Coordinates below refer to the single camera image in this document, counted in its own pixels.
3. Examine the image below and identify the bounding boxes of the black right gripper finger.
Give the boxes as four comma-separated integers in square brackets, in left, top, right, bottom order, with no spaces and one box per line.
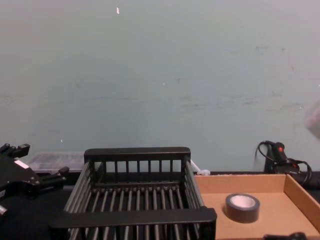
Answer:
[263,231,307,240]

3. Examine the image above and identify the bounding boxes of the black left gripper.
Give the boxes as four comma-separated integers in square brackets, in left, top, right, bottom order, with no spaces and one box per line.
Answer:
[0,143,71,201]

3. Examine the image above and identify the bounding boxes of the silver tape roll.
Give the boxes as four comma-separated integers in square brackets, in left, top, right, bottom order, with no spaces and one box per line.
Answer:
[225,192,261,224]

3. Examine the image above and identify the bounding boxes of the clear plastic case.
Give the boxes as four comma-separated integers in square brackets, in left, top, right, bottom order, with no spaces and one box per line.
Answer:
[26,151,201,175]

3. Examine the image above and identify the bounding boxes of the shallow brown cardboard tray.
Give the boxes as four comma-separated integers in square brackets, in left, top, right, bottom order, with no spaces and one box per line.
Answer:
[193,173,320,240]

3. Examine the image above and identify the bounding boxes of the black table cloth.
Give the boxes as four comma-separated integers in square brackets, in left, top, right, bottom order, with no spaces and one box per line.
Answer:
[0,170,320,240]

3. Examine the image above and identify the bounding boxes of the black rack with steel bars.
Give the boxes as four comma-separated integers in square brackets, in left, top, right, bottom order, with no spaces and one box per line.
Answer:
[48,146,218,240]

